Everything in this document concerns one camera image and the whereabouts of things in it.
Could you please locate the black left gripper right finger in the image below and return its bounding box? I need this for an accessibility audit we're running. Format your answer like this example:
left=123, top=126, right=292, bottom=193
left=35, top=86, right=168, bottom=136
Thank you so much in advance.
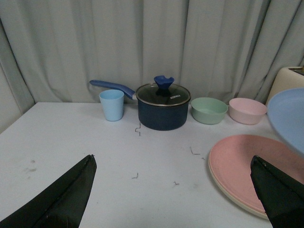
left=251, top=155, right=304, bottom=228

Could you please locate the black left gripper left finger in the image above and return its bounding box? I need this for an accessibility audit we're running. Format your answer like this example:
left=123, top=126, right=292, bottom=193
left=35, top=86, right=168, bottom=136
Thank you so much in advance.
left=0, top=155, right=97, bottom=228

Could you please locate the pink plate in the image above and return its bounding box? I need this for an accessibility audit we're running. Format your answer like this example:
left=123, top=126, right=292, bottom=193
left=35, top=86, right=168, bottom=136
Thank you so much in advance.
left=209, top=134, right=304, bottom=214

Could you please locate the blue plate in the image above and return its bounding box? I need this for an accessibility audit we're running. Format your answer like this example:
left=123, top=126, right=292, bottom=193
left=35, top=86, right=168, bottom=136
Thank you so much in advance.
left=267, top=87, right=304, bottom=157

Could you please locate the beige plate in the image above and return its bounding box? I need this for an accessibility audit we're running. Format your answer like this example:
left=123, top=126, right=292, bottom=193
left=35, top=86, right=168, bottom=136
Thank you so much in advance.
left=208, top=157, right=268, bottom=220

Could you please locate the pink bowl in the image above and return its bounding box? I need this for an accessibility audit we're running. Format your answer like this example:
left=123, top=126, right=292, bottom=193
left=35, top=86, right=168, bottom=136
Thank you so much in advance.
left=229, top=98, right=267, bottom=125

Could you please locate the green bowl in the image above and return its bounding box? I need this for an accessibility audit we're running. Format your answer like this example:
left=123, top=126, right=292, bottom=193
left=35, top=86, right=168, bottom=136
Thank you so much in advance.
left=191, top=97, right=228, bottom=125

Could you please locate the light blue cup left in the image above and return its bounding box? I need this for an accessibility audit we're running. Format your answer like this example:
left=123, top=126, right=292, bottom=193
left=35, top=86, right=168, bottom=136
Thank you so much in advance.
left=99, top=89, right=124, bottom=122

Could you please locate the cream toaster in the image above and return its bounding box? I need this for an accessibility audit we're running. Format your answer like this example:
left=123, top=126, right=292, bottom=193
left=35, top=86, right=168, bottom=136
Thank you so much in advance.
left=266, top=66, right=304, bottom=105

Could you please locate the dark blue saucepan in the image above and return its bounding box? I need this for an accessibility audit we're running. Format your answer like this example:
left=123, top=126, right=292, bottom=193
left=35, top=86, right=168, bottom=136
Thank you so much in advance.
left=90, top=80, right=189, bottom=131

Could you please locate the glass pot lid blue knob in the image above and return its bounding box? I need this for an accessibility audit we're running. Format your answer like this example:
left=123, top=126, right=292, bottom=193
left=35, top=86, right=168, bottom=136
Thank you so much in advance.
left=136, top=76, right=191, bottom=107

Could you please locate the grey curtain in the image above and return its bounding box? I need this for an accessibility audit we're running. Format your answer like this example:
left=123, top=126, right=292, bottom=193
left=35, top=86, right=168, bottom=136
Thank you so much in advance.
left=0, top=0, right=304, bottom=131

